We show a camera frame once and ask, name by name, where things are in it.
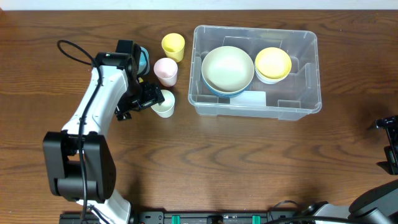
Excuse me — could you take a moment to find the pale green white cup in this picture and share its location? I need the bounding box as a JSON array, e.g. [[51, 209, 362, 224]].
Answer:
[[151, 90, 175, 118]]

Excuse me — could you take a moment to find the pink cup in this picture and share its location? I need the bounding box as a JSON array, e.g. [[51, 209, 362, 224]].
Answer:
[[154, 58, 178, 87]]

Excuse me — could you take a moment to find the light blue cup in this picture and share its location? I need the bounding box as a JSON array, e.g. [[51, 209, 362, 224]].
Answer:
[[138, 47, 150, 76]]

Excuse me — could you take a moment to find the yellow cup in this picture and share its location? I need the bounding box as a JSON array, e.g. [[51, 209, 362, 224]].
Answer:
[[161, 33, 185, 62]]

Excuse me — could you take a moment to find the dark blue bowl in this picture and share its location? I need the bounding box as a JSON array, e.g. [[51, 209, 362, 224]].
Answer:
[[205, 84, 246, 98], [211, 91, 244, 98]]

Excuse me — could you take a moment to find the beige bowl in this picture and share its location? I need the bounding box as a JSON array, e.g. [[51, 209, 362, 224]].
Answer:
[[201, 46, 254, 93]]

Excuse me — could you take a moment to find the grey bowl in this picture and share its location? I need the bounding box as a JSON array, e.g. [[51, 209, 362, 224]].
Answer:
[[254, 67, 288, 84]]

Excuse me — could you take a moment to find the white bowl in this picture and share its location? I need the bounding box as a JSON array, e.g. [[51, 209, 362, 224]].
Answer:
[[257, 76, 284, 85]]

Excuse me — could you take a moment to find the yellow bowl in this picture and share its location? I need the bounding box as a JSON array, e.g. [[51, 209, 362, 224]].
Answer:
[[254, 47, 292, 80]]

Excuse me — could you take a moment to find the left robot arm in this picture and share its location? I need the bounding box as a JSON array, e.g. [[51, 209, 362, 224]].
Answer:
[[43, 40, 165, 223]]

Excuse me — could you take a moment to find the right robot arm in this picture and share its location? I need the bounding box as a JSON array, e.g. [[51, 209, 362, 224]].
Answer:
[[302, 116, 397, 223]]

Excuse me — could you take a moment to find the clear plastic storage container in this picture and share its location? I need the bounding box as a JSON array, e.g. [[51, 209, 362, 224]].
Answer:
[[188, 25, 322, 121]]

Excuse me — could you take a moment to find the left black cable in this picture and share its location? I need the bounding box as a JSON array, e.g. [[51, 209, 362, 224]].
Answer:
[[57, 39, 108, 224]]

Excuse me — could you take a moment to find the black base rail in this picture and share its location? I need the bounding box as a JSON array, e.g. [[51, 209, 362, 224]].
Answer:
[[58, 210, 312, 224]]

